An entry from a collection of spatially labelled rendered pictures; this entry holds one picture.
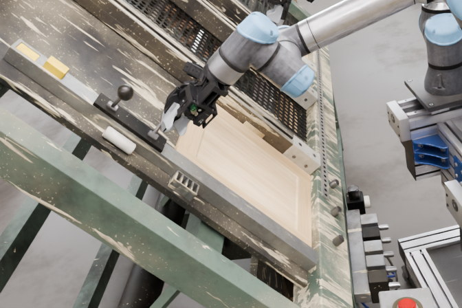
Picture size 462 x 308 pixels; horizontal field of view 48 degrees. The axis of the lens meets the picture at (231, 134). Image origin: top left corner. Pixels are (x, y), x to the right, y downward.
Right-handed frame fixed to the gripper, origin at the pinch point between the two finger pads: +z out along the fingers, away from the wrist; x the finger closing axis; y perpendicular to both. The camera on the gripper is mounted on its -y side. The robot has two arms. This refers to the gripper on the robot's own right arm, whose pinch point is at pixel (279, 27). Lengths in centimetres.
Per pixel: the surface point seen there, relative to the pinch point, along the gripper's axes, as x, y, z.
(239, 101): 29.4, 12.8, 17.9
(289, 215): 59, -4, 38
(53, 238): -91, 89, 194
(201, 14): -19.0, 26.9, 6.5
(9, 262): 20, 85, 109
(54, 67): 65, 63, 1
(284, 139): 31.9, -4.5, 27.7
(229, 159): 51, 15, 27
